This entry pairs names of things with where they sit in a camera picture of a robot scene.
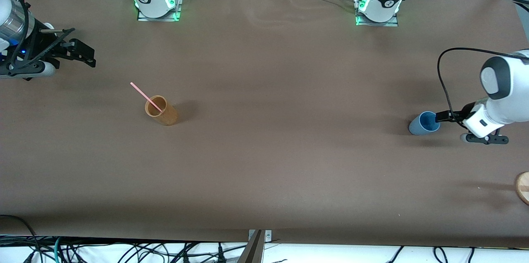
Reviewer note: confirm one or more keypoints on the blue cup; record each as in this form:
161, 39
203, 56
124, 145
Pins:
419, 127

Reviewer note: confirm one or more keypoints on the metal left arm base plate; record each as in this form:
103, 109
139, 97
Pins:
390, 23

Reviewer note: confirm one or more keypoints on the silver table edge bracket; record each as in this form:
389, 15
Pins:
268, 236

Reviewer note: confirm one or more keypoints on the pink chopstick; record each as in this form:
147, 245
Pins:
142, 92

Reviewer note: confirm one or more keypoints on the round wooden board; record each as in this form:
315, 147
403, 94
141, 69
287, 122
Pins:
524, 188

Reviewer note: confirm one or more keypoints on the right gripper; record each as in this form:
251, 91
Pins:
38, 46

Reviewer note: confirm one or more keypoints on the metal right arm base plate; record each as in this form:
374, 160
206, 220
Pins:
177, 6

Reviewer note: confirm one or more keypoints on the white cup with face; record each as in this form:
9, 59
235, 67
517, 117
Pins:
47, 26

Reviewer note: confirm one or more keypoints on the table cover sheet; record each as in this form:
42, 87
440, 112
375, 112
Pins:
289, 172

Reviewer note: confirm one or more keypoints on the dark metal bar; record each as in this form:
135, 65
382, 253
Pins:
253, 250

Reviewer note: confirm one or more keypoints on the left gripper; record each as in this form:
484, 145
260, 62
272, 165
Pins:
466, 111

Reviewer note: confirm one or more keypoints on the brown wooden cup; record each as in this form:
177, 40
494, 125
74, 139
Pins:
165, 118

